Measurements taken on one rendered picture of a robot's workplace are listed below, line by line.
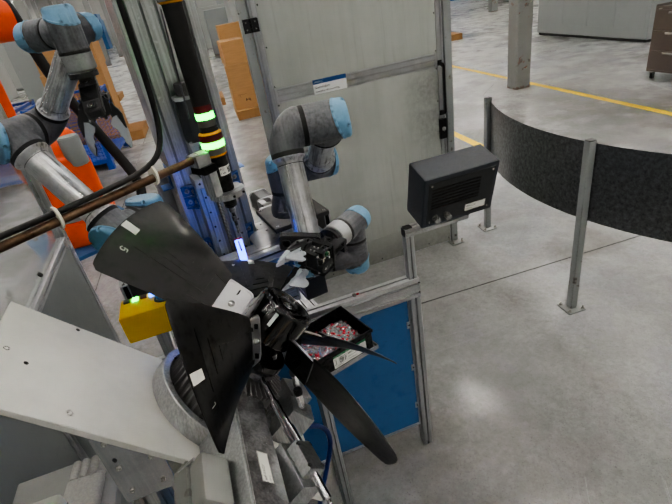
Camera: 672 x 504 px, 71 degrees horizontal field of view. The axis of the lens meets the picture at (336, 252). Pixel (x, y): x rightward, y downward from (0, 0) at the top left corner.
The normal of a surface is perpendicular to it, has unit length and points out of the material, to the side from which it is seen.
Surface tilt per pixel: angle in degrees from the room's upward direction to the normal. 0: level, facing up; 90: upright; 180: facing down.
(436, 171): 15
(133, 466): 90
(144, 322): 90
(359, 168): 90
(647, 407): 0
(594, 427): 0
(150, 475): 90
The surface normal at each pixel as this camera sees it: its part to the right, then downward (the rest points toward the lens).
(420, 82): 0.32, 0.44
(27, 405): 0.62, -0.77
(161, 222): 0.52, -0.58
